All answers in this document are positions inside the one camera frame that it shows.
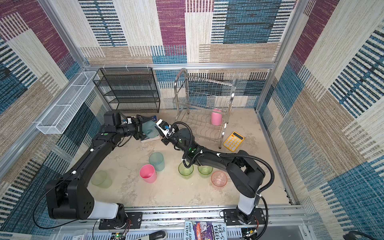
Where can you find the yellow calculator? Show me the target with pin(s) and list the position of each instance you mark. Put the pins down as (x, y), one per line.
(233, 141)

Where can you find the teal cup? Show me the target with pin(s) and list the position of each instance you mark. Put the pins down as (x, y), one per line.
(149, 129)
(157, 161)

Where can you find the silver metal dish rack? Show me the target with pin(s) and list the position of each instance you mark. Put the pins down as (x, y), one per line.
(195, 99)

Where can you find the purple treehouse book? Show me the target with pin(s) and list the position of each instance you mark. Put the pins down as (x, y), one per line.
(205, 230)

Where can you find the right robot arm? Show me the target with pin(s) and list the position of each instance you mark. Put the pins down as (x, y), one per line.
(250, 175)

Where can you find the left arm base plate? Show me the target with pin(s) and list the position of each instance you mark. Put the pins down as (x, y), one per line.
(131, 220)

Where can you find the clear pink cup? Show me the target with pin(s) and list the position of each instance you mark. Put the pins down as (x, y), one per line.
(219, 179)

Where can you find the pink cup front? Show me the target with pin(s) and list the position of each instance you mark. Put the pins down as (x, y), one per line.
(148, 173)

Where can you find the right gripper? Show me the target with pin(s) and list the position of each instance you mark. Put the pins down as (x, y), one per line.
(165, 141)

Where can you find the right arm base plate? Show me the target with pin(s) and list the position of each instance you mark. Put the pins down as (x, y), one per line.
(233, 217)

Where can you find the green cup right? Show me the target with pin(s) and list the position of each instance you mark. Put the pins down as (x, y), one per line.
(205, 171)

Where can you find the black mesh shelf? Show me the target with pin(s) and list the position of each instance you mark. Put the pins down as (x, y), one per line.
(129, 90)

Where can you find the blue treehouse book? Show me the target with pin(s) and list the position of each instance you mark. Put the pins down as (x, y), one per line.
(154, 119)

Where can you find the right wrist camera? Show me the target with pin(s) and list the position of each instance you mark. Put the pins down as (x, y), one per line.
(163, 127)

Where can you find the white wire wall basket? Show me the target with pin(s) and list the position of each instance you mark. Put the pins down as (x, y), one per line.
(66, 107)

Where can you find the frosted green cup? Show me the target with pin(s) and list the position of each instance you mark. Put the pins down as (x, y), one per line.
(101, 179)

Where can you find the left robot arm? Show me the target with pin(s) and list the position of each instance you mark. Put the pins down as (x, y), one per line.
(69, 199)

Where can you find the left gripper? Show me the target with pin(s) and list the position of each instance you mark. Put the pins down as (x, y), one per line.
(137, 125)

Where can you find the green cup left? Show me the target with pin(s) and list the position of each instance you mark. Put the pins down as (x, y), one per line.
(185, 173)

